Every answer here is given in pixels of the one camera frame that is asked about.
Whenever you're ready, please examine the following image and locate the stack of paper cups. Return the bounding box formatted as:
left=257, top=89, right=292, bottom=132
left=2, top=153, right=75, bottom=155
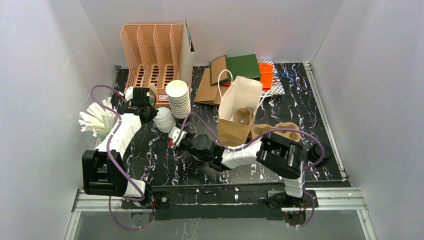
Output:
left=165, top=80, right=191, bottom=119

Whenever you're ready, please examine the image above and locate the tan paper bag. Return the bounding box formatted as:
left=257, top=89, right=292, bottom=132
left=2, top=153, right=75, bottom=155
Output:
left=216, top=69, right=265, bottom=148

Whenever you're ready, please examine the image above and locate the cardboard two-cup carrier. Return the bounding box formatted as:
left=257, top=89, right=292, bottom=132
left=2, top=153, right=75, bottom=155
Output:
left=250, top=122, right=302, bottom=143

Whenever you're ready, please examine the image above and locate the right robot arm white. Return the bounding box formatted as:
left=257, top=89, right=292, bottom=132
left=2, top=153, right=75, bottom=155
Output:
left=168, top=130, right=306, bottom=208

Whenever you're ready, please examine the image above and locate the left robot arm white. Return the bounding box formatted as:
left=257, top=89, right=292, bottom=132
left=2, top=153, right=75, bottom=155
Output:
left=81, top=87, right=158, bottom=202

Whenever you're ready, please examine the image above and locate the red white small box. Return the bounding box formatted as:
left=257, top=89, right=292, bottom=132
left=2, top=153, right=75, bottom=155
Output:
left=157, top=94, right=169, bottom=103

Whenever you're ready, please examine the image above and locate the stack of white lids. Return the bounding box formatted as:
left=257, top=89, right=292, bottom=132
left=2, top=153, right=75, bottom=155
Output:
left=153, top=107, right=176, bottom=133

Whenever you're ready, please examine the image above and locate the white wrapped straws bundle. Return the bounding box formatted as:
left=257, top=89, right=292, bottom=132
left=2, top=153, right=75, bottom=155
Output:
left=78, top=102, right=118, bottom=137

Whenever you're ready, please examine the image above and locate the green cup holder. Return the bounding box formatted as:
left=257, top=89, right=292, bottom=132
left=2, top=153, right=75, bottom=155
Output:
left=95, top=127, right=114, bottom=141

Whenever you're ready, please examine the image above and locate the brown kraft paper bag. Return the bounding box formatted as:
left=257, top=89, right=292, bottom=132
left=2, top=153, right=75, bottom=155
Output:
left=194, top=68, right=221, bottom=106

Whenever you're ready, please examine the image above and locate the pink desk file organizer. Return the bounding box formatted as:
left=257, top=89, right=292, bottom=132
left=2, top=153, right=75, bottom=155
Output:
left=120, top=23, right=184, bottom=108

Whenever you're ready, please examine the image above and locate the white folder in organizer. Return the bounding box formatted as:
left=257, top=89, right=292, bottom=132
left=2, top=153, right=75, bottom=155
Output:
left=179, top=20, right=195, bottom=85

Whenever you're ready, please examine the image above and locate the dark green paper bag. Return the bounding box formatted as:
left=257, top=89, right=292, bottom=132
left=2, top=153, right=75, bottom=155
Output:
left=209, top=54, right=261, bottom=86

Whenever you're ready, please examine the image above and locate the orange paper bag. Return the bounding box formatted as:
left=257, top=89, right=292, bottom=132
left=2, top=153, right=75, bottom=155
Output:
left=258, top=61, right=274, bottom=91

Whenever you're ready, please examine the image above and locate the black round lid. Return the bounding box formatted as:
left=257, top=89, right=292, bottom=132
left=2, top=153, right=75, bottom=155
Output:
left=307, top=144, right=333, bottom=164

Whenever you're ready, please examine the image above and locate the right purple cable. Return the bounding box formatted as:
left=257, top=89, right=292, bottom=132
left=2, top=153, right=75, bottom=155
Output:
left=178, top=111, right=326, bottom=229

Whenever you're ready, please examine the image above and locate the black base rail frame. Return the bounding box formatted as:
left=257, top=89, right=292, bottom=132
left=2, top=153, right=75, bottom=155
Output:
left=71, top=180, right=375, bottom=240

